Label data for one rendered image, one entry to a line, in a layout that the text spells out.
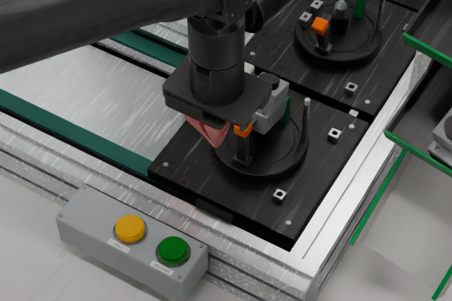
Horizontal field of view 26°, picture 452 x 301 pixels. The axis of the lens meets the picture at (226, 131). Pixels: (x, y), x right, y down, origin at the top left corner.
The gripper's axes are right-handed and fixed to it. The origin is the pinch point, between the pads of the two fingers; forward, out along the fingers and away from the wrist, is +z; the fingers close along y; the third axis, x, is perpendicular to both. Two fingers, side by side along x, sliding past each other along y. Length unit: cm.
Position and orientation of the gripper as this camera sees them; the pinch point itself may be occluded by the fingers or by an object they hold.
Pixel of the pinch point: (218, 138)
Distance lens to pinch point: 110.7
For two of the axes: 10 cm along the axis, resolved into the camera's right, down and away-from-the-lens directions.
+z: 0.0, 6.2, 7.8
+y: -8.6, -4.0, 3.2
